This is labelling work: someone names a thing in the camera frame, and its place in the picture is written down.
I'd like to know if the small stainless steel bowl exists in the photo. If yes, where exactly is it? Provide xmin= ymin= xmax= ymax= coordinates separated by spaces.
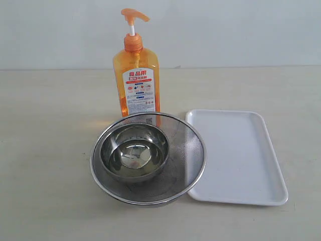
xmin=99 ymin=123 xmax=170 ymax=183

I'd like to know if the orange pump soap bottle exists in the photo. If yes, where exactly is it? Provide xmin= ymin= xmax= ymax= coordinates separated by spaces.
xmin=113 ymin=8 xmax=160 ymax=117

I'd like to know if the white rectangular plastic tray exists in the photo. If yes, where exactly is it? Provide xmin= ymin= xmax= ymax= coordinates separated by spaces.
xmin=185 ymin=109 xmax=288 ymax=206

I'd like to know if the steel mesh strainer basket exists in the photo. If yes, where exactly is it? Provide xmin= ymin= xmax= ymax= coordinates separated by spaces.
xmin=90 ymin=112 xmax=206 ymax=207

